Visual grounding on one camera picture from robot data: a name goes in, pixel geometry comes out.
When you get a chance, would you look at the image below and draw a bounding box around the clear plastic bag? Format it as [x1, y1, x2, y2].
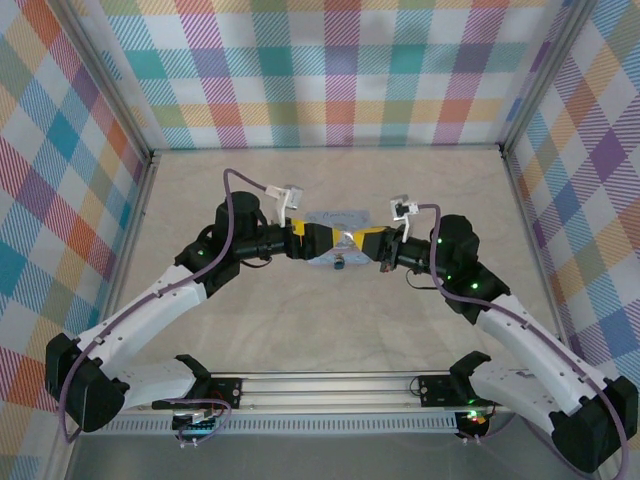
[301, 208, 375, 270]

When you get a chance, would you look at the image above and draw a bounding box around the right controller circuit board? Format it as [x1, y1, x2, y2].
[457, 408, 491, 436]

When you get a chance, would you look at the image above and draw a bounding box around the controller circuit board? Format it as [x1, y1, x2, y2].
[457, 408, 491, 436]
[171, 408, 224, 437]

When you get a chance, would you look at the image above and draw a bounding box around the left controller circuit board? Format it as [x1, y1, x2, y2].
[171, 408, 224, 437]

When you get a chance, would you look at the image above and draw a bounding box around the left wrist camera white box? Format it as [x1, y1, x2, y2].
[264, 183, 306, 229]

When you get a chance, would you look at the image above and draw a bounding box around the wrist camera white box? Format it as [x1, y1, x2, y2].
[264, 183, 306, 229]
[389, 194, 421, 242]

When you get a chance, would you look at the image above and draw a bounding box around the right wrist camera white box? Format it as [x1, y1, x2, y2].
[389, 194, 421, 242]

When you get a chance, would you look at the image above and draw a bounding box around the aluminium side floor rail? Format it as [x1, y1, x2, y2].
[501, 148, 575, 351]
[79, 152, 162, 351]

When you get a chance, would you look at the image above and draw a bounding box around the aluminium rear floor rail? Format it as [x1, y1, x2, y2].
[151, 143, 506, 154]

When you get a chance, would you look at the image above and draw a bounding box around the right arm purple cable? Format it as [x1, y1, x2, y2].
[417, 202, 631, 474]

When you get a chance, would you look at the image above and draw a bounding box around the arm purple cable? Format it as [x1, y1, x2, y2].
[417, 202, 631, 474]
[58, 168, 274, 445]

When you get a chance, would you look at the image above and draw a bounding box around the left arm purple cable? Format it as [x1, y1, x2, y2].
[58, 168, 274, 445]

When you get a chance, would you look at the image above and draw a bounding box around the aluminium mounting rail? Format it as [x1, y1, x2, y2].
[119, 369, 506, 415]

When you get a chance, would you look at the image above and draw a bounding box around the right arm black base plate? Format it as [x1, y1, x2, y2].
[417, 372, 476, 408]

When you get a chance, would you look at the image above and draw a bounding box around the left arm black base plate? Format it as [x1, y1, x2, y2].
[151, 375, 244, 412]

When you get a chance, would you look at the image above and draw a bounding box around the grey slotted cable duct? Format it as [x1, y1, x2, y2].
[99, 416, 460, 437]

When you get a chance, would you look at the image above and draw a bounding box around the aluminium frame post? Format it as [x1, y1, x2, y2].
[501, 0, 594, 154]
[58, 0, 154, 157]

